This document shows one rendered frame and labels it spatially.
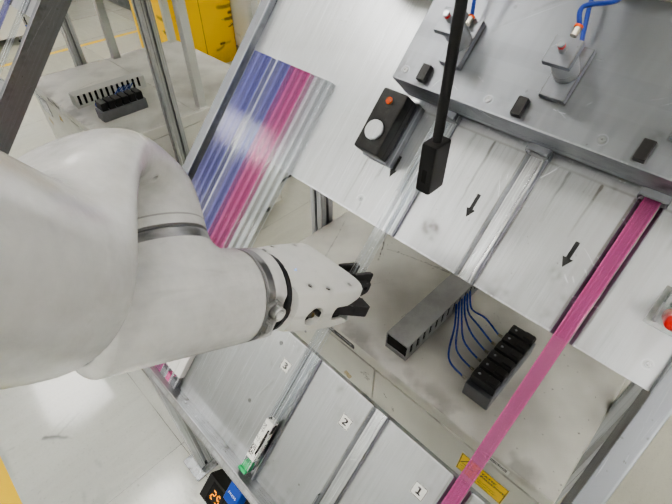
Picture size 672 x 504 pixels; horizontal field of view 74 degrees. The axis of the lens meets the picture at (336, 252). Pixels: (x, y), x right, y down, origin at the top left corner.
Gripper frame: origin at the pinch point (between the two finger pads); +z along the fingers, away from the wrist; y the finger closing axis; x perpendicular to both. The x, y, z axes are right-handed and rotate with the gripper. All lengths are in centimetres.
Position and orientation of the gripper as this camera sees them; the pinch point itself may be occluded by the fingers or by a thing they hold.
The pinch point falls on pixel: (351, 279)
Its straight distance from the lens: 54.6
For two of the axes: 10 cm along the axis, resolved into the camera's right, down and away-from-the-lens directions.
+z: 5.9, -0.3, 8.1
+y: -7.1, -4.9, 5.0
